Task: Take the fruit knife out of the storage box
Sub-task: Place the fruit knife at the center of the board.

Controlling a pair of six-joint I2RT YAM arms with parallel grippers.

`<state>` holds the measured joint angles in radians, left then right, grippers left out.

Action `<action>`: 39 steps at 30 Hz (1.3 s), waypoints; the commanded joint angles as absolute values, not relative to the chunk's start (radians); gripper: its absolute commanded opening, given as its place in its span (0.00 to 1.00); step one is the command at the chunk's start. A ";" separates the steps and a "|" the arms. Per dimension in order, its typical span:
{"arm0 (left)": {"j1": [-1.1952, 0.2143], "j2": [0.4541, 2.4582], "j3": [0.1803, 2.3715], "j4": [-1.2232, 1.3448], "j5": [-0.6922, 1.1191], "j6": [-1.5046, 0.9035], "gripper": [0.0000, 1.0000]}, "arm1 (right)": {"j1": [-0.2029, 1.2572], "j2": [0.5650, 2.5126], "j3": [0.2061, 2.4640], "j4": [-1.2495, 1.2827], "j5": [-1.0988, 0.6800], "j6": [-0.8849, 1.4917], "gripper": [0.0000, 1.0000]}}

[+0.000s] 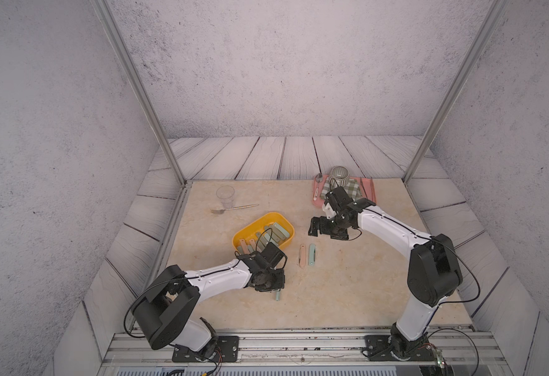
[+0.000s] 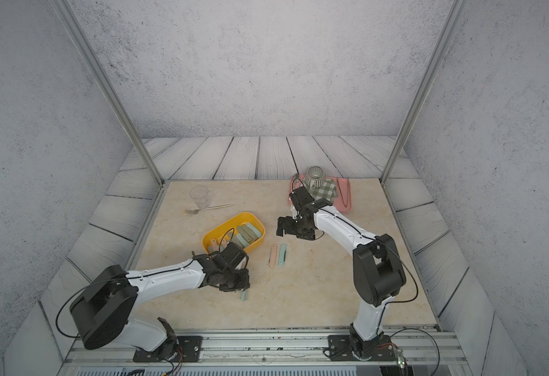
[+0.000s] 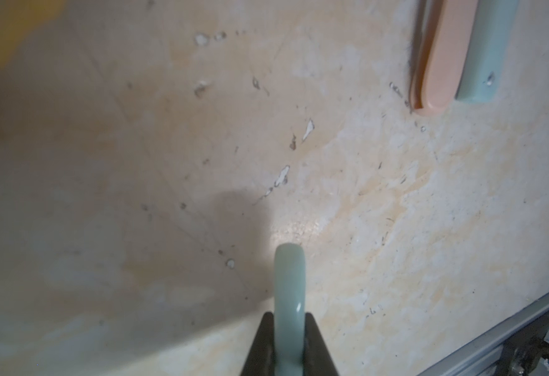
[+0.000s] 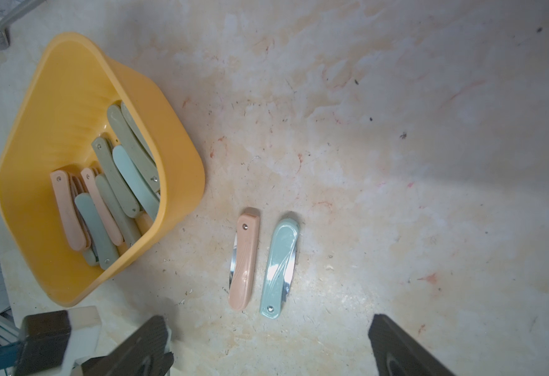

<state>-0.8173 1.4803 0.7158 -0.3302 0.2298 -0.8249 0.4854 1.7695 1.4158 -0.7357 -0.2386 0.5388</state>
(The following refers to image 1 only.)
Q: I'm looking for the right aluminium frame post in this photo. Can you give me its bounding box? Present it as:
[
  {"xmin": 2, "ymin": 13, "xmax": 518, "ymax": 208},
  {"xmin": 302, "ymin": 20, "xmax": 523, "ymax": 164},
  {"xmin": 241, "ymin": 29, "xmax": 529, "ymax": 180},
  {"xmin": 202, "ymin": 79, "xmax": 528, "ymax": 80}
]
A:
[{"xmin": 402, "ymin": 0, "xmax": 509, "ymax": 185}]

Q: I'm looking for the yellow plastic storage box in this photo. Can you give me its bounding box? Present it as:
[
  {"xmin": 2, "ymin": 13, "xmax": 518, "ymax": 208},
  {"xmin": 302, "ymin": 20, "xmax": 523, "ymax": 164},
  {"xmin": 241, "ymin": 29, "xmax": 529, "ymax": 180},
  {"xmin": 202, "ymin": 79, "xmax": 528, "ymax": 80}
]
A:
[{"xmin": 232, "ymin": 211, "xmax": 295, "ymax": 253}]

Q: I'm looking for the green knife in box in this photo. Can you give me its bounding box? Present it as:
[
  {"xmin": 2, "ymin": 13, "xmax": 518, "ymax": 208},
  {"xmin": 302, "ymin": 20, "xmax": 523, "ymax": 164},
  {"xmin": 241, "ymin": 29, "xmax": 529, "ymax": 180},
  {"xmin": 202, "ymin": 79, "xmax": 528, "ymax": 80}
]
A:
[{"xmin": 273, "ymin": 222, "xmax": 291, "ymax": 239}]

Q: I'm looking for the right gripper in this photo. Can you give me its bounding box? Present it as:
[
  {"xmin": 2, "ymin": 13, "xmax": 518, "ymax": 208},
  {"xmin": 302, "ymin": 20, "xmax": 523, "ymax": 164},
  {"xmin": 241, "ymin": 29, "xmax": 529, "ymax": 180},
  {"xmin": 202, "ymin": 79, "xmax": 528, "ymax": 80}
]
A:
[{"xmin": 306, "ymin": 213, "xmax": 350, "ymax": 241}]

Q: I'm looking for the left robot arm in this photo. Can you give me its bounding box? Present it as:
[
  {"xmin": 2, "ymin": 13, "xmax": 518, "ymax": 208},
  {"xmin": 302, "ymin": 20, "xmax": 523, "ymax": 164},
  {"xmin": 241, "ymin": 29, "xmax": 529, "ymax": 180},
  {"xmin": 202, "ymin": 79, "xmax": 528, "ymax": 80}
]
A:
[{"xmin": 130, "ymin": 252, "xmax": 285, "ymax": 353}]

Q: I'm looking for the aluminium frame post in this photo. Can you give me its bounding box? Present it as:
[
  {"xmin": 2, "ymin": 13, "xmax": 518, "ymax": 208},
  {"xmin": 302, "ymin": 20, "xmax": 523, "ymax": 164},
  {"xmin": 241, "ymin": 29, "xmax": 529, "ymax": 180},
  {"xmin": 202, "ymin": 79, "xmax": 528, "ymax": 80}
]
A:
[
  {"xmin": 91, "ymin": 0, "xmax": 187, "ymax": 186},
  {"xmin": 402, "ymin": 0, "xmax": 509, "ymax": 185}
]

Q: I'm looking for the green checkered cloth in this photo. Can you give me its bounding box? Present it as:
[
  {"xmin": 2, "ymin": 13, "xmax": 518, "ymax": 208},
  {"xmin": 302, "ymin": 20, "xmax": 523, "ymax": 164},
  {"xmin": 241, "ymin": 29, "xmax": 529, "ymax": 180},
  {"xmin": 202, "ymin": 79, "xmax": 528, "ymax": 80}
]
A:
[{"xmin": 320, "ymin": 178, "xmax": 363, "ymax": 200}]

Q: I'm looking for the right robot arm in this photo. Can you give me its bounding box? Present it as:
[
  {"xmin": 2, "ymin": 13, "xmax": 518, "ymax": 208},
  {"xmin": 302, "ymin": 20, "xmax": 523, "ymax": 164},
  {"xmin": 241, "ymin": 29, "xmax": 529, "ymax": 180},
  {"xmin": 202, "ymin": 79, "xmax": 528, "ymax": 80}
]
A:
[{"xmin": 308, "ymin": 199, "xmax": 463, "ymax": 360}]

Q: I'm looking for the left aluminium frame post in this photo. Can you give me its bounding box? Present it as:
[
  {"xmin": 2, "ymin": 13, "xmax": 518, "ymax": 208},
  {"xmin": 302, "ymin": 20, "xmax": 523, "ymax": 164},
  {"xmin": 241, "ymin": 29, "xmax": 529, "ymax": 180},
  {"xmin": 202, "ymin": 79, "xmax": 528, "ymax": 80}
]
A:
[{"xmin": 91, "ymin": 0, "xmax": 187, "ymax": 186}]

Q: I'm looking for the aluminium rail base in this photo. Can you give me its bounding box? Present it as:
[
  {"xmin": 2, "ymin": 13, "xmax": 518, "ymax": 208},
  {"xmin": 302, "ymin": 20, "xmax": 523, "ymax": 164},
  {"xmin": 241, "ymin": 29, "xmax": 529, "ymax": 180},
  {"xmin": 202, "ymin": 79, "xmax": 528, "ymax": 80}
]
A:
[{"xmin": 99, "ymin": 327, "xmax": 512, "ymax": 375}]

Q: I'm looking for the wooden handled spoon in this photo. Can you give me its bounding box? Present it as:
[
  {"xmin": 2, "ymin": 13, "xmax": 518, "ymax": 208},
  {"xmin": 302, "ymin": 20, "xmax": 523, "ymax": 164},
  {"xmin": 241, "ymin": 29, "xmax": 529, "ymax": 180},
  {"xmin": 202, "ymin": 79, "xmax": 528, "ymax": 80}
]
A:
[{"xmin": 210, "ymin": 204, "xmax": 260, "ymax": 215}]

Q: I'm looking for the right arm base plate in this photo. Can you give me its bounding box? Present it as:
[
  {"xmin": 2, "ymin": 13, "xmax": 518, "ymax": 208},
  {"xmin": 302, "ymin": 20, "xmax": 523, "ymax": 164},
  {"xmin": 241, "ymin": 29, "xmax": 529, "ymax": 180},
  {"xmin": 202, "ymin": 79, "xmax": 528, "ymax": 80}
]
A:
[{"xmin": 361, "ymin": 335, "xmax": 436, "ymax": 362}]

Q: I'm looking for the striped ceramic cup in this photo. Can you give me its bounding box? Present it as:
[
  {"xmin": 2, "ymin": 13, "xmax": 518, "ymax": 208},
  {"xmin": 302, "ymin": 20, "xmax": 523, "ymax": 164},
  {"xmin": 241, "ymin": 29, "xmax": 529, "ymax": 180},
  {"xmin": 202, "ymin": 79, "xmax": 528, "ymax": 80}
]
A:
[{"xmin": 329, "ymin": 166, "xmax": 349, "ymax": 189}]

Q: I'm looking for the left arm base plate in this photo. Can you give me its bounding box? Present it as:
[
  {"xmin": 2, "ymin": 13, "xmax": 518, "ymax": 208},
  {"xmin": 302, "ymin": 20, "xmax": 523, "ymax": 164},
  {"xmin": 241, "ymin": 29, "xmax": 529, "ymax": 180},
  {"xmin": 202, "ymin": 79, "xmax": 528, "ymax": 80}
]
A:
[{"xmin": 172, "ymin": 335, "xmax": 240, "ymax": 363}]

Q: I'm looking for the clear plastic cup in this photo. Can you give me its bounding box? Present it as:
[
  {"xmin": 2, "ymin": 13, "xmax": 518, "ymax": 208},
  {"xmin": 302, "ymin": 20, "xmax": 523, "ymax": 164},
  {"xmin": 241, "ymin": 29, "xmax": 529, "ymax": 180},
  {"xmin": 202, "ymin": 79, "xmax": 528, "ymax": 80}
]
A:
[{"xmin": 216, "ymin": 186, "xmax": 235, "ymax": 209}]

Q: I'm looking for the pink folding fruit knife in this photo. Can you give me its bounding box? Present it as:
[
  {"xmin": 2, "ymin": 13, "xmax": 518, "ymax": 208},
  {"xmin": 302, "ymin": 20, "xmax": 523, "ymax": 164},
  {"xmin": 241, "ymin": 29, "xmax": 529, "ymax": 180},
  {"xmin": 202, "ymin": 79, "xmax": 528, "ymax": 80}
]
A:
[{"xmin": 298, "ymin": 244, "xmax": 308, "ymax": 269}]

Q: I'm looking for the pink plastic tray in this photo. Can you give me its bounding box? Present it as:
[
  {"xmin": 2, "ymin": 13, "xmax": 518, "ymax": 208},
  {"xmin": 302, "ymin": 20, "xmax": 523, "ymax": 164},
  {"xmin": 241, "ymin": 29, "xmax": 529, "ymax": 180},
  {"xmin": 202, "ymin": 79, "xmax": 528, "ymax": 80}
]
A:
[{"xmin": 312, "ymin": 175, "xmax": 375, "ymax": 208}]

